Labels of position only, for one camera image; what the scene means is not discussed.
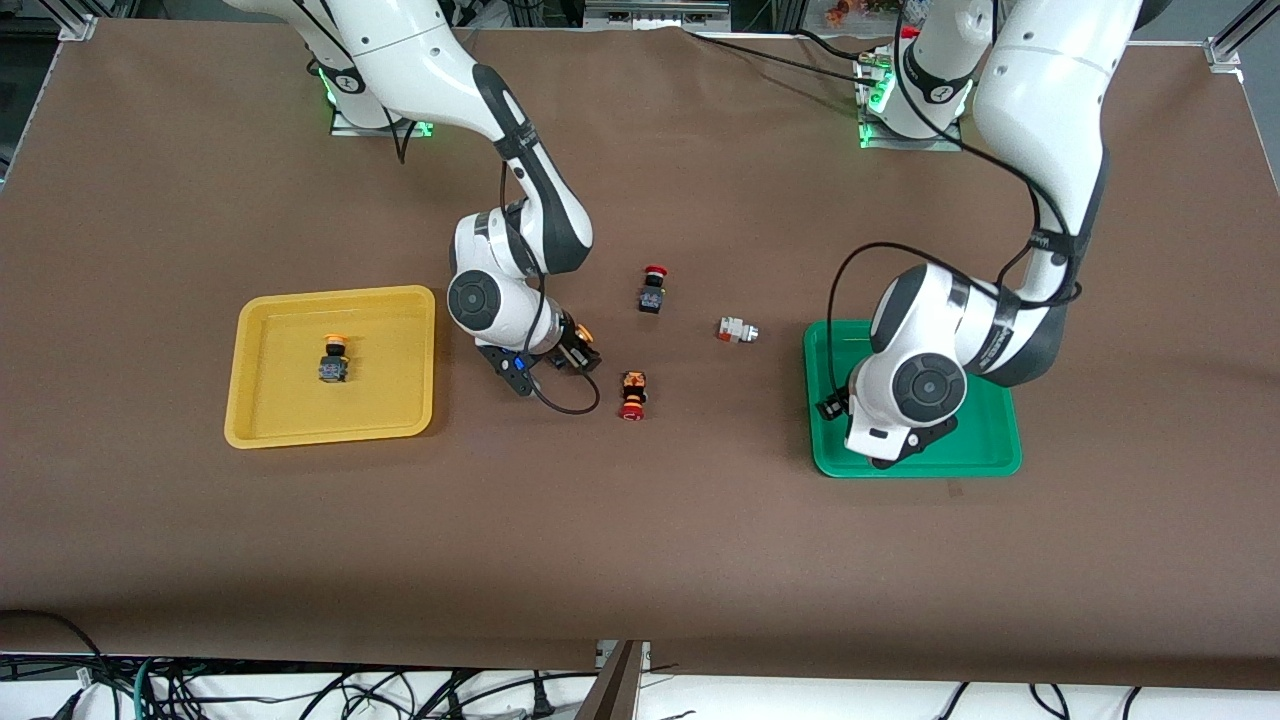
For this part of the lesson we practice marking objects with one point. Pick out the red push button orange base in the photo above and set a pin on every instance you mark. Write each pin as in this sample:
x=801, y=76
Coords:
x=632, y=395

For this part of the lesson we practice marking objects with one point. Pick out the white push button orange base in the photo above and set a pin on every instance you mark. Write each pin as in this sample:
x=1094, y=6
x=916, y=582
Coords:
x=736, y=330

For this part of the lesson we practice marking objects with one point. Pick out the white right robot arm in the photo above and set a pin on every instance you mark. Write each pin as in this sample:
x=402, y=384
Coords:
x=500, y=150

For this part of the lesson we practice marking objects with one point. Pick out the grey metal rail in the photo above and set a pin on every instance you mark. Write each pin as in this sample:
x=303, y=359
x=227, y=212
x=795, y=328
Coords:
x=655, y=14

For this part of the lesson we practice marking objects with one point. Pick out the aluminium corner frame profile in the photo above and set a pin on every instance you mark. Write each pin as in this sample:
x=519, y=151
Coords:
x=1228, y=45

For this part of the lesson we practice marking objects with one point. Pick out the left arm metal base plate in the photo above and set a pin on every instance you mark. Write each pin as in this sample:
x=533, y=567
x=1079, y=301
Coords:
x=868, y=135

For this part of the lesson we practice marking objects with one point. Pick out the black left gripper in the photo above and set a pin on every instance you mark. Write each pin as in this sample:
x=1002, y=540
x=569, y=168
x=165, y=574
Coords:
x=832, y=405

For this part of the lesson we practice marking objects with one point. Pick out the yellow plastic tray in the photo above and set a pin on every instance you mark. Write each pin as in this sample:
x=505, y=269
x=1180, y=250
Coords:
x=300, y=410

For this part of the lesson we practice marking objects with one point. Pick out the red push button blue base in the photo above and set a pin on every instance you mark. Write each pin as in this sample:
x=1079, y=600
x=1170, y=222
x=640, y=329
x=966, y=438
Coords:
x=652, y=292

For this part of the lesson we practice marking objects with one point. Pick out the aluminium frame post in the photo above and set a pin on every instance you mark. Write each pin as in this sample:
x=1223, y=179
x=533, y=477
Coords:
x=622, y=685

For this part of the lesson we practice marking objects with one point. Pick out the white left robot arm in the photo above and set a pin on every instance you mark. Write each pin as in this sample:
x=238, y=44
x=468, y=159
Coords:
x=1040, y=150

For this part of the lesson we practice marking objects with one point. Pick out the green plastic tray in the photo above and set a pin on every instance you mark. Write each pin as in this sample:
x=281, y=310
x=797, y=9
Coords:
x=990, y=440

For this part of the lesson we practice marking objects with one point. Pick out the brown table cover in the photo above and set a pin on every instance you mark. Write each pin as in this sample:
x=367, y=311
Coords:
x=640, y=560

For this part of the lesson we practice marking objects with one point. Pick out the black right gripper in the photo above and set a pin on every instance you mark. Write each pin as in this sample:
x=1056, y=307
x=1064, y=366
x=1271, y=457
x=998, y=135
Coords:
x=572, y=349

